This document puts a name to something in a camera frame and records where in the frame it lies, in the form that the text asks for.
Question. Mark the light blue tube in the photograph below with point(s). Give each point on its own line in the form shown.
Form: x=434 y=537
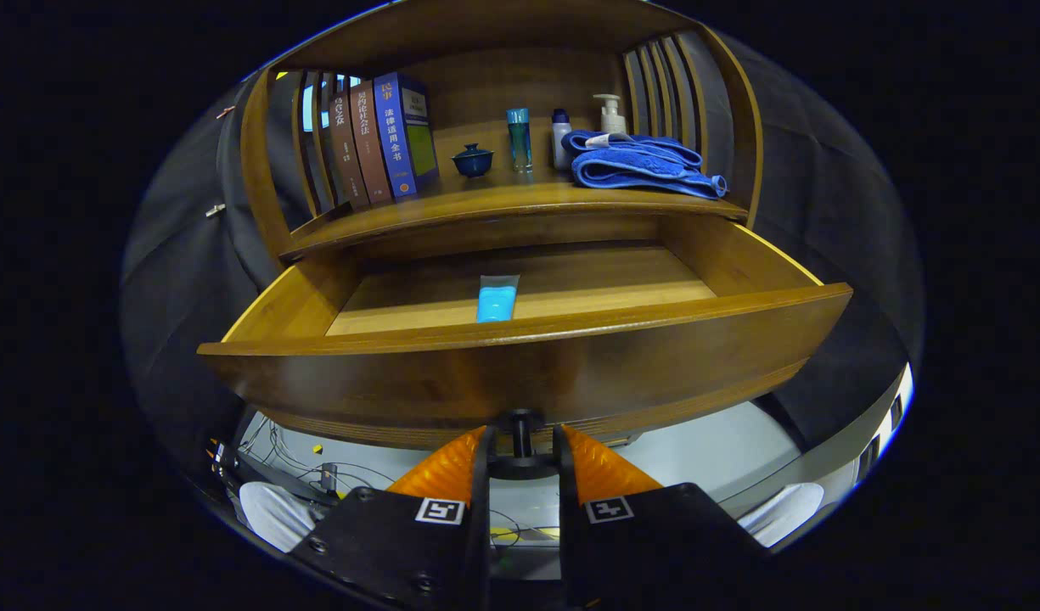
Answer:
x=497 y=304

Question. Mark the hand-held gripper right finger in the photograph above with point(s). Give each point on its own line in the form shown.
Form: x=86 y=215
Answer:
x=568 y=552

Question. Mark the wooden countertop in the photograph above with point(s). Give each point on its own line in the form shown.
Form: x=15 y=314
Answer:
x=503 y=191

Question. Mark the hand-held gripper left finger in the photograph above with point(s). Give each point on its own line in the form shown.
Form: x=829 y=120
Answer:
x=479 y=552

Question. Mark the dark brown book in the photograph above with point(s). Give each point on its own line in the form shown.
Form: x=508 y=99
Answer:
x=345 y=148

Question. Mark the blue book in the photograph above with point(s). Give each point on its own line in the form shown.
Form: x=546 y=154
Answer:
x=396 y=136

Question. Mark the white bottle blue cap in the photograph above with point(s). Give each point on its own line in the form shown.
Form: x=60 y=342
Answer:
x=560 y=140

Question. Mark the white pump bottle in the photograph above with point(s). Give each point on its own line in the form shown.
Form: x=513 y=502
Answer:
x=613 y=119

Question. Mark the reddish brown book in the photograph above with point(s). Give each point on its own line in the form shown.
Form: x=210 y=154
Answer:
x=368 y=140

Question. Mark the wooden cabinet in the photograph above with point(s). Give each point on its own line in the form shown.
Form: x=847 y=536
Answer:
x=520 y=76

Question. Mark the silver metal clip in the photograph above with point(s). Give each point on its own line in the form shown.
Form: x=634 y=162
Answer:
x=215 y=209

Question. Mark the white shoe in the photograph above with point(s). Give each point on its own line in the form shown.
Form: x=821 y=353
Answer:
x=783 y=513
x=273 y=513

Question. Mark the blue folded towel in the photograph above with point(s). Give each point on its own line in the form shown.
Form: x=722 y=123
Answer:
x=638 y=165

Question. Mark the wooden drawer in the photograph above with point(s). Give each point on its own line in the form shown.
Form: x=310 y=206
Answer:
x=520 y=373

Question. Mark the blue lidded teacup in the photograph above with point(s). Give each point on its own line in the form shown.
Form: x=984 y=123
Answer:
x=473 y=161

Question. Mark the teal glass bottle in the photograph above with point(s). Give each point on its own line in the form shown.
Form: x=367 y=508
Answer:
x=520 y=140

